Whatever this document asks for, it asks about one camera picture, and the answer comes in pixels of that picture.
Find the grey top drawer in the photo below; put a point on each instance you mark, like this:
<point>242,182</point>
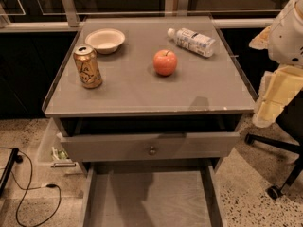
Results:
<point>163,146</point>

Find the clear plastic storage bin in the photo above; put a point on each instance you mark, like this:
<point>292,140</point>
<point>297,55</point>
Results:
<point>51,153</point>

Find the black office chair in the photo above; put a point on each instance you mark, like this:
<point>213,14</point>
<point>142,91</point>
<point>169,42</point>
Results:
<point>291,121</point>

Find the clear plastic water bottle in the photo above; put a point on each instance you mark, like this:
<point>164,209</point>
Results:
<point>193,41</point>

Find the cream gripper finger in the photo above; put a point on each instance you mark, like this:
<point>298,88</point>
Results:
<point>260,42</point>
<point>276,91</point>

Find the grey drawer cabinet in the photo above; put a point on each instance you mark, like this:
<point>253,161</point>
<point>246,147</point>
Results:
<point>202,95</point>

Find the black flat device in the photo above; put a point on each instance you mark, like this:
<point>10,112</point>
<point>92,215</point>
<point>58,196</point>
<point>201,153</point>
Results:
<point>5,175</point>

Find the grey open middle drawer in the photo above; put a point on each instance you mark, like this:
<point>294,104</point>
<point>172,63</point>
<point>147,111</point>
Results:
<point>152,196</point>

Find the gold soda can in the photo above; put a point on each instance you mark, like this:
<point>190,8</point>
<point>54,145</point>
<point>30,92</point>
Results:
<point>85,58</point>

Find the red apple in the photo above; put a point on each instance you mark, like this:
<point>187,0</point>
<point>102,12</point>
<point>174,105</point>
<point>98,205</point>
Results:
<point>164,62</point>

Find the white paper bowl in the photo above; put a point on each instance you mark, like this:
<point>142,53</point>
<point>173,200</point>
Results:
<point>105,41</point>

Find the metal window frame rail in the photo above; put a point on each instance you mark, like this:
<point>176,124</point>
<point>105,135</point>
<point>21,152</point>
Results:
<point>70,15</point>

